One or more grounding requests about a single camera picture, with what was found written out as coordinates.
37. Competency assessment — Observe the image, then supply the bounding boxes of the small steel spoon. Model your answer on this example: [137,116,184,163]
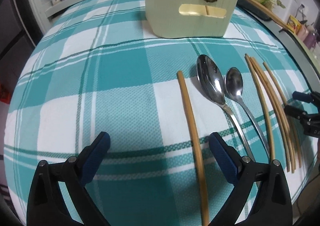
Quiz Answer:
[225,67,270,159]

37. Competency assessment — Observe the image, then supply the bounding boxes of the dark refrigerator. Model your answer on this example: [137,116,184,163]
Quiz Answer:
[0,0,43,67]

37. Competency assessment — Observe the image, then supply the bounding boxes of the yellow snack packet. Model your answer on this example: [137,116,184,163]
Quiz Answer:
[287,15,302,35]

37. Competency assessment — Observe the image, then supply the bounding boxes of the pink purple cups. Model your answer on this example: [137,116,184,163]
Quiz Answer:
[298,25,318,49]

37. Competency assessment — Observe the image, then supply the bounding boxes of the wooden cutting board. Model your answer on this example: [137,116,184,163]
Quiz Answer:
[237,0,293,34]

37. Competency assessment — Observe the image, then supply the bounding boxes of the teal plaid tablecloth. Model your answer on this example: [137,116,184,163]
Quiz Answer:
[4,0,309,225]

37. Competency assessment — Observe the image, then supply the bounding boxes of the cream utensil basket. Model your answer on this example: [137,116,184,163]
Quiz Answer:
[145,0,238,38]

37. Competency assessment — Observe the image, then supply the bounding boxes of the large steel spoon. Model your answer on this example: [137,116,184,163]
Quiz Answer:
[196,54,255,161]

